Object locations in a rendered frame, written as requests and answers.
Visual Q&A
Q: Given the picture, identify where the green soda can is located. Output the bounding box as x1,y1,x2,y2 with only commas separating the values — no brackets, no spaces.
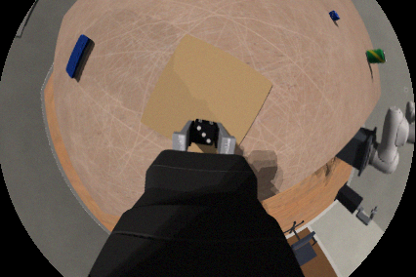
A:
366,48,386,63

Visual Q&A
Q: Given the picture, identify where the tan square mat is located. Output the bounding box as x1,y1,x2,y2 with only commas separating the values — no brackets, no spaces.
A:
141,34,273,149

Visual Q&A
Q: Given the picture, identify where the blue die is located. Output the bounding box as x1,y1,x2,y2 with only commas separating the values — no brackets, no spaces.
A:
329,11,339,20

